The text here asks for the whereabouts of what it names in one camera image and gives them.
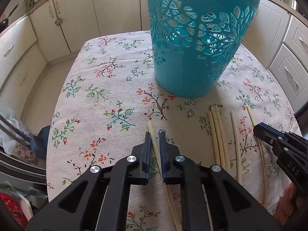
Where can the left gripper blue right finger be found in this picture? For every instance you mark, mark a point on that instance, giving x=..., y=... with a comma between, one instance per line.
x=164, y=156

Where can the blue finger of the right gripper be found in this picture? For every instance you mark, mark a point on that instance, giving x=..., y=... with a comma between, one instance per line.
x=265, y=136
x=266, y=127

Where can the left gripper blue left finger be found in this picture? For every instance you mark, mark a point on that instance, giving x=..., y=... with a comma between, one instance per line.
x=147, y=146

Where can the person right hand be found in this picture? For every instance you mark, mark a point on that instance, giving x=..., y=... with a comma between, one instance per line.
x=286, y=204

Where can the floral tablecloth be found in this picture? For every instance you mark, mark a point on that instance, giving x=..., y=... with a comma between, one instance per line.
x=110, y=94

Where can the teal perforated plastic basket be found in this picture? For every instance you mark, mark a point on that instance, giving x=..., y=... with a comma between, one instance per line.
x=193, y=41

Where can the black frying pan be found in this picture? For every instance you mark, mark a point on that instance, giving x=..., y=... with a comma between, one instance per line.
x=4, y=23

